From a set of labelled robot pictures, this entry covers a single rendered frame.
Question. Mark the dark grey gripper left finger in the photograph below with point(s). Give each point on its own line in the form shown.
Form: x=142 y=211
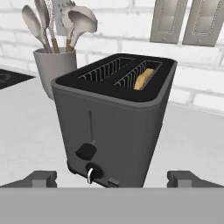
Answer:
x=40 y=178

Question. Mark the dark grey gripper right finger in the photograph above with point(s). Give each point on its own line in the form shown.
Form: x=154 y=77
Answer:
x=181 y=178

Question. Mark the black toaster lever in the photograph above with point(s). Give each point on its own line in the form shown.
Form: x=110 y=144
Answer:
x=86 y=151

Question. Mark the black toaster dial knob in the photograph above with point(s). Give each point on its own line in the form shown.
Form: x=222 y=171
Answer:
x=94 y=172

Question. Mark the dark grey toaster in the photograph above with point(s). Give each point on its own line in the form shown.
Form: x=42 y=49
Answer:
x=116 y=122

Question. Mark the bread slice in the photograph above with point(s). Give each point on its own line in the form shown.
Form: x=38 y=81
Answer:
x=144 y=79

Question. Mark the black hob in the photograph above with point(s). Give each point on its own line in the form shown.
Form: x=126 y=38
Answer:
x=10 y=78

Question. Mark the grey utensil pot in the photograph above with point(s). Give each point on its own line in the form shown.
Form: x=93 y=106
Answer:
x=55 y=70

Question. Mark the grey spoon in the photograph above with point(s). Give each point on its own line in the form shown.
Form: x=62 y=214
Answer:
x=43 y=14
x=35 y=26

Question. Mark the grey ladle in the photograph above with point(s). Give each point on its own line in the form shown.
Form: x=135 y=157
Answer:
x=81 y=22

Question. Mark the grey slotted spatula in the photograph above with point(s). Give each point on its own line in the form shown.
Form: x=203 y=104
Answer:
x=62 y=17

